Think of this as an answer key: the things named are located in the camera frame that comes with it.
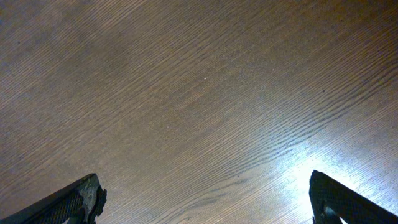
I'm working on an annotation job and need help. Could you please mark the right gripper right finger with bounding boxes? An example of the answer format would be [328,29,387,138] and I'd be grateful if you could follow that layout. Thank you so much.
[309,170,397,224]

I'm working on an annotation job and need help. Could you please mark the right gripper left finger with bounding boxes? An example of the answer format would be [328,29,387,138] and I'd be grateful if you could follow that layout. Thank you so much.
[1,173,107,224]

